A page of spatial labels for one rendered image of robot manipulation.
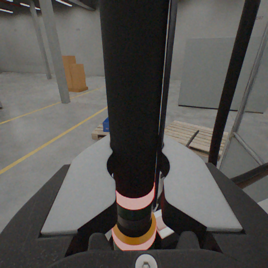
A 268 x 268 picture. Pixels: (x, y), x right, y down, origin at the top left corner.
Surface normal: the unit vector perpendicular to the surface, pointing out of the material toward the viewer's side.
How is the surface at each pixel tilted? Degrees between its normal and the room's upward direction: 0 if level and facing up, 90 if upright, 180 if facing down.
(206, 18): 90
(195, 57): 90
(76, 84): 90
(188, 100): 90
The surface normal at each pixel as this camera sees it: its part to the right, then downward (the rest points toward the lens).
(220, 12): -0.32, 0.44
